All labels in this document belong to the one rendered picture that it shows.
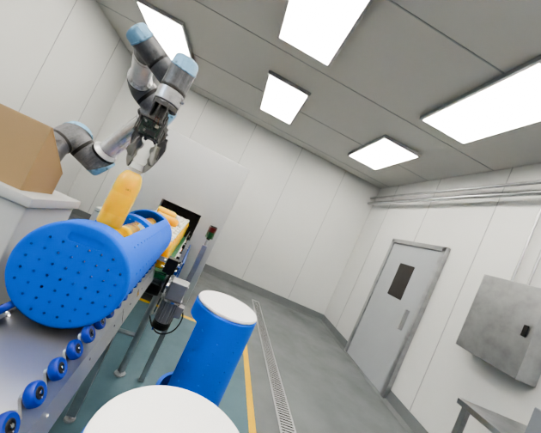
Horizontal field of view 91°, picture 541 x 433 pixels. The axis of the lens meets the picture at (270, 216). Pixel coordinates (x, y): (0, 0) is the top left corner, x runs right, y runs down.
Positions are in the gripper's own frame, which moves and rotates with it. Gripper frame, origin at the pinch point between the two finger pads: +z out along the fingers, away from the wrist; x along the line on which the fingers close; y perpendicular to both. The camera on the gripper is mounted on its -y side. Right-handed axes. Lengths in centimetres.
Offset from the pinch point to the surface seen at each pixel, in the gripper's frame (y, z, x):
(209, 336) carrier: -14, 48, 46
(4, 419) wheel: 41, 44, 10
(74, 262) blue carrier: 11.3, 29.5, -0.3
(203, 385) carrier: -13, 66, 52
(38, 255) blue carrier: 11.3, 31.0, -8.3
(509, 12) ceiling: -55, -198, 146
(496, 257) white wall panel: -141, -80, 338
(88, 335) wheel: 12.8, 45.4, 10.7
